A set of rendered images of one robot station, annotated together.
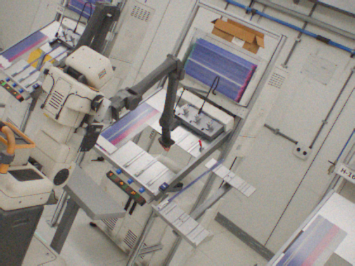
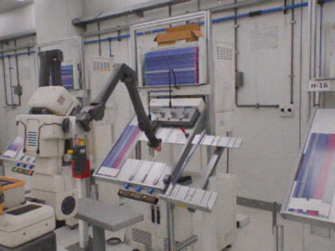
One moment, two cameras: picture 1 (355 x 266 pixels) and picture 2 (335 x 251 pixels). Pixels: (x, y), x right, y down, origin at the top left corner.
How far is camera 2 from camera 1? 51 cm
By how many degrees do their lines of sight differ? 11
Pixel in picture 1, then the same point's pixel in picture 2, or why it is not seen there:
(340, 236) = not seen: outside the picture
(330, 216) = (323, 129)
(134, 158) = (135, 170)
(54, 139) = (46, 173)
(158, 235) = (188, 229)
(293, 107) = (260, 80)
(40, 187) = (40, 214)
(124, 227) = (159, 238)
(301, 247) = (309, 167)
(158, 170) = (158, 169)
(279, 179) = (281, 143)
